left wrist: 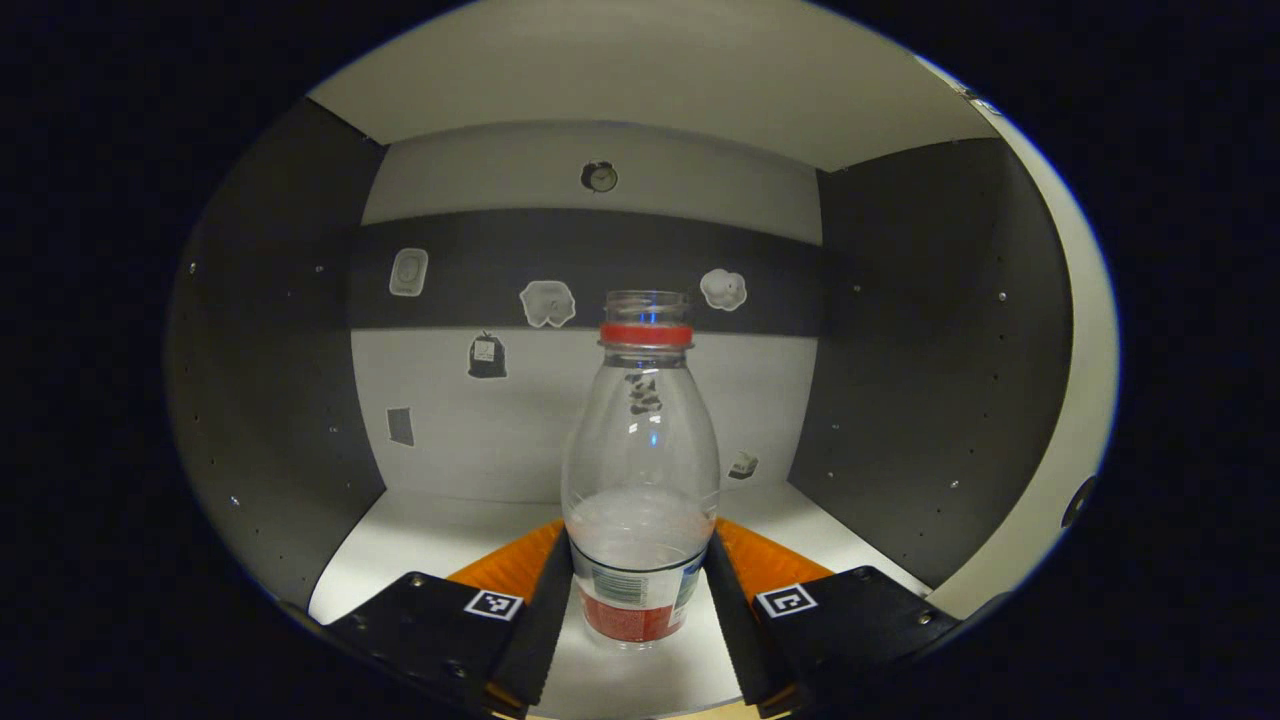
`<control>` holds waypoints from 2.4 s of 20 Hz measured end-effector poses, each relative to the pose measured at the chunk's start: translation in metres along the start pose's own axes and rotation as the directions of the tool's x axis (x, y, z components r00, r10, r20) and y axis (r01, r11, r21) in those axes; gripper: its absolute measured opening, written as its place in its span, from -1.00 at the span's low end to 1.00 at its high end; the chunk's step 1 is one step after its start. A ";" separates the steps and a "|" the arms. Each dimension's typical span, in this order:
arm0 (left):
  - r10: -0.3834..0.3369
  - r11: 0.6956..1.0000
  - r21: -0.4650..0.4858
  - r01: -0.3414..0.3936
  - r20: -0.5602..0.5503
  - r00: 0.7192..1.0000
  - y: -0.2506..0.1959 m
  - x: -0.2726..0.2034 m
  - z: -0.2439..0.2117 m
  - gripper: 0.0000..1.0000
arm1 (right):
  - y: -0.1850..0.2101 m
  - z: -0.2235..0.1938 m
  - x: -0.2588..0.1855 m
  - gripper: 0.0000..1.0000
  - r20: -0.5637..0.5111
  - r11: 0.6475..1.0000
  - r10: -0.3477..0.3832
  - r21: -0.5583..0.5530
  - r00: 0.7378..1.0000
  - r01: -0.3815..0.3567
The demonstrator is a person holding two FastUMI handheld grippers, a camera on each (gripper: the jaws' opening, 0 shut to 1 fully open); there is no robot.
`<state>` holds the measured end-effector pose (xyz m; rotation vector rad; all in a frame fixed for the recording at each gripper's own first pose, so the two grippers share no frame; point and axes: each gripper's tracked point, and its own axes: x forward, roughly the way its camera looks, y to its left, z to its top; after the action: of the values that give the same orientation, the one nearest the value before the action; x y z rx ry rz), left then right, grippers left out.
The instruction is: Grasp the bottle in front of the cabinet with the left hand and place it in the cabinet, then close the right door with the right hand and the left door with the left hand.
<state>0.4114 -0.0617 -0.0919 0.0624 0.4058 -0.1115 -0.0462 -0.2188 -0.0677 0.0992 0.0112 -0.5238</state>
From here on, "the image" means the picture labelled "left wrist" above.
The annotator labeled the clear plastic bottle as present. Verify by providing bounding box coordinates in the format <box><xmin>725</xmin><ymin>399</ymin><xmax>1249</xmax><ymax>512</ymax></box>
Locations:
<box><xmin>560</xmin><ymin>289</ymin><xmax>723</xmax><ymax>652</ymax></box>

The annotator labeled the white cabinet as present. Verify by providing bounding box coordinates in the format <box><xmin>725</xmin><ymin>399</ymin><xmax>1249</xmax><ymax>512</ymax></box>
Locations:
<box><xmin>165</xmin><ymin>97</ymin><xmax>1076</xmax><ymax>613</ymax></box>

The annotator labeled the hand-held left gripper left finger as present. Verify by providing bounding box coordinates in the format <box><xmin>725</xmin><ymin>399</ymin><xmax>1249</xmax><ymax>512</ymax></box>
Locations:
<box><xmin>322</xmin><ymin>518</ymin><xmax>576</xmax><ymax>716</ymax></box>

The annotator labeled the white cabinet door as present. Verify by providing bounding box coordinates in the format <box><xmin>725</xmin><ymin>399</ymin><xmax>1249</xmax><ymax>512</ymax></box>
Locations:
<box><xmin>920</xmin><ymin>55</ymin><xmax>1122</xmax><ymax>621</ymax></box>

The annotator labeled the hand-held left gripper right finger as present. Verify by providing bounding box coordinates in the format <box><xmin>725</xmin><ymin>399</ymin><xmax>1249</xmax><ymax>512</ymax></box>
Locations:
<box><xmin>703</xmin><ymin>516</ymin><xmax>963</xmax><ymax>718</ymax></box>

